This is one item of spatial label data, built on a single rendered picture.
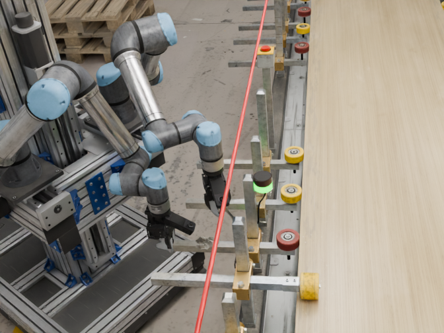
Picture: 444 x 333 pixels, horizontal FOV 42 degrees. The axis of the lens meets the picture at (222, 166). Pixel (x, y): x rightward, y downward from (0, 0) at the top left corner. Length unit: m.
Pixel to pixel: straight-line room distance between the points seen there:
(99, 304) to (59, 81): 1.36
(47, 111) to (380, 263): 1.14
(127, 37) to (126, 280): 1.35
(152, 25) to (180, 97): 2.72
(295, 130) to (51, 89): 1.59
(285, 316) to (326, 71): 1.35
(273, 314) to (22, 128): 1.08
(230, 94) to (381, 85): 2.02
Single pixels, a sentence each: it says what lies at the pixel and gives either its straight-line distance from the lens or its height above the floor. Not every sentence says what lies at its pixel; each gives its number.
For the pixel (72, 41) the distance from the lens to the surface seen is 5.55.
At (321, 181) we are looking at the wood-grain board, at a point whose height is 0.90.
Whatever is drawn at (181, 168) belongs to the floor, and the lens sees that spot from 3.92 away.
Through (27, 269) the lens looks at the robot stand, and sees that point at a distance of 3.19.
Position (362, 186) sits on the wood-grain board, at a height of 0.90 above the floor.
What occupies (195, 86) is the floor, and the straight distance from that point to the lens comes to 4.85.
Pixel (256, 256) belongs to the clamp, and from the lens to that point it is 2.04.
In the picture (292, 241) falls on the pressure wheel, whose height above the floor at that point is 0.91.
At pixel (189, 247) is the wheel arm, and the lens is 2.10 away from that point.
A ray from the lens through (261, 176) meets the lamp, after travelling 1.91.
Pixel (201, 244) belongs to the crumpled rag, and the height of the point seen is 0.87.
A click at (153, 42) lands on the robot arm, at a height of 1.49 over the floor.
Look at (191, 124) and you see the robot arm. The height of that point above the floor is 1.32.
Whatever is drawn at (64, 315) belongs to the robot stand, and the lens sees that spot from 2.90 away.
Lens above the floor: 2.31
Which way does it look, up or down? 36 degrees down
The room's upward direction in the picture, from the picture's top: 7 degrees counter-clockwise
